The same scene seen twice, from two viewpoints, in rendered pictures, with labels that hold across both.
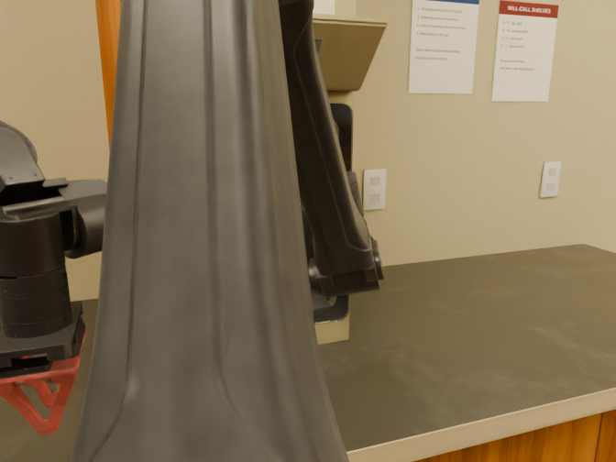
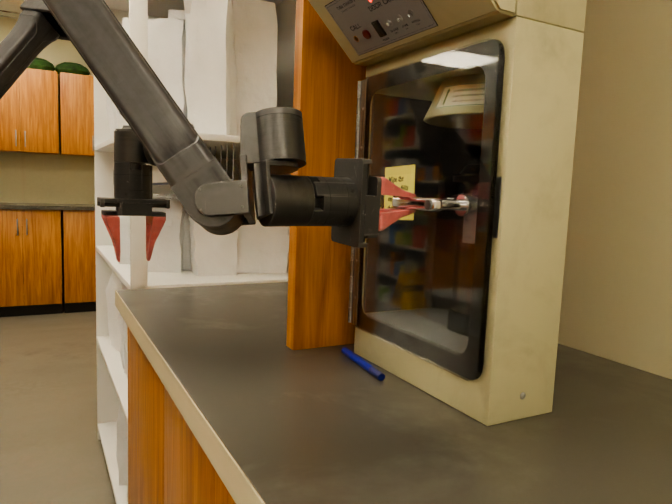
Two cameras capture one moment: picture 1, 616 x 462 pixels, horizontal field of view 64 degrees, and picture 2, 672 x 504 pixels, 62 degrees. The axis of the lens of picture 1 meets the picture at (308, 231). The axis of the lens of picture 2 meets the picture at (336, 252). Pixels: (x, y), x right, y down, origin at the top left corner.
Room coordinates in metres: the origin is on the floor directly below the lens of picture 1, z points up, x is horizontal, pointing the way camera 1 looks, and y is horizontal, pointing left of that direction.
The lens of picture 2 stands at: (0.60, -0.68, 1.21)
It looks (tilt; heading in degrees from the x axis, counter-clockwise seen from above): 6 degrees down; 81
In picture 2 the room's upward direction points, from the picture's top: 2 degrees clockwise
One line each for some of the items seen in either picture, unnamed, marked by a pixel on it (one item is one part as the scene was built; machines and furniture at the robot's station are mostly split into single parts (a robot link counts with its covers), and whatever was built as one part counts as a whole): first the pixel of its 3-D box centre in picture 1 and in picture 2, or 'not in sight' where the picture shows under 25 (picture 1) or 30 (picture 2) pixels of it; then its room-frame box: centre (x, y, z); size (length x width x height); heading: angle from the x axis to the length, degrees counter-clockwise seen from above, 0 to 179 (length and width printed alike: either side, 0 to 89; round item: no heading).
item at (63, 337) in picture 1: (36, 305); (133, 186); (0.42, 0.25, 1.21); 0.10 x 0.07 x 0.07; 19
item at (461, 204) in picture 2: not in sight; (428, 204); (0.82, -0.01, 1.20); 0.10 x 0.05 x 0.03; 108
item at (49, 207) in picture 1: (32, 239); (136, 147); (0.42, 0.25, 1.27); 0.07 x 0.06 x 0.07; 152
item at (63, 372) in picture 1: (44, 380); (127, 231); (0.41, 0.25, 1.13); 0.07 x 0.07 x 0.09; 19
